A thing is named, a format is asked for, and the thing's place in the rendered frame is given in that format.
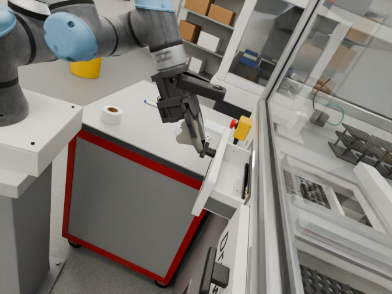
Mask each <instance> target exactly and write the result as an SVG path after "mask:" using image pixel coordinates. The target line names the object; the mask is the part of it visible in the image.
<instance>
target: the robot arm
mask: <svg viewBox="0 0 392 294"><path fill-rule="evenodd" d="M134 2H135V7H136V9H133V10H131V11H129V12H126V13H123V14H121V15H118V16H99V15H98V12H97V9H96V6H95V3H94V0H8V6H6V5H4V4H2V3H0V127H5V126H9V125H13V124H16V123H19V122H21V121H23V120H24V119H25V118H26V117H27V116H28V115H29V104H28V102H27V100H26V98H25V95H24V93H23V91H22V89H21V87H20V85H19V78H18V67H19V66H24V65H30V64H37V63H41V62H53V61H56V60H59V59H62V60H64V61H68V62H79V61H91V60H92V59H95V58H101V57H117V56H121V55H123V54H125V53H128V52H130V51H134V50H137V49H140V48H144V47H147V46H148V47H149V49H150V53H151V55H152V59H153V62H154V65H155V68H156V70H157V71H159V72H158V73H157V74H155V75H152V76H151V79H152V82H156V85H157V88H158V91H159V94H160V98H159V96H158V97H157V103H156V105H157V108H158V110H159V114H160V117H161V119H162V123H176V122H178V121H179V120H183V119H184V121H183V122H182V123H181V129H182V132H181V133H179V134H178V135H177V136H176V141H177V142H178V143H179V144H186V145H193V146H194V148H195V150H196V151H197V153H198V154H200V153H201V151H202V147H204V145H205V130H204V122H203V117H202V112H201V108H200V104H199V101H198V97H197V95H200V96H203V97H206V98H208V99H211V100H213V101H217V102H220V103H221V102H223V100H224V97H225V94H226V88H224V87H221V86H220V85H214V84H212V83H209V82H206V81H203V80H200V79H197V78H193V77H191V76H188V75H185V74H181V73H183V72H186V71H188V70H189V68H188V64H186V63H187V56H186V52H185V49H184V45H183V41H182V38H181V34H180V30H179V26H178V23H177V19H176V14H175V12H176V11H175V10H174V8H173V4H172V0H134ZM173 79H174V80H173ZM158 98H159V99H158Z"/></svg>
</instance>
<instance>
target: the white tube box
mask: <svg viewBox="0 0 392 294"><path fill-rule="evenodd" d="M181 132H182V129H181V125H178V126H177V127H176V130H175V132H174V135H176V136H177V135H178V134H179V133H181ZM211 139H212V136H210V135H209V134H207V133H206V132H205V142H208V143H210V141H211Z"/></svg>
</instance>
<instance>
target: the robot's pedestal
mask: <svg viewBox="0 0 392 294"><path fill-rule="evenodd" d="M52 163H53V161H52V162H51V163H50V164H49V165H48V166H47V167H46V168H45V170H44V171H43V172H42V173H41V174H40V175H39V176H38V177H35V176H31V175H28V174H23V173H18V172H15V171H10V170H6V169H1V168H0V294H50V292H51V290H52V288H53V286H54V284H55V282H56V280H57V278H58V276H59V274H60V272H61V270H62V268H63V266H64V264H65V261H66V260H65V259H61V258H55V257H49V251H50V216H51V182H52Z"/></svg>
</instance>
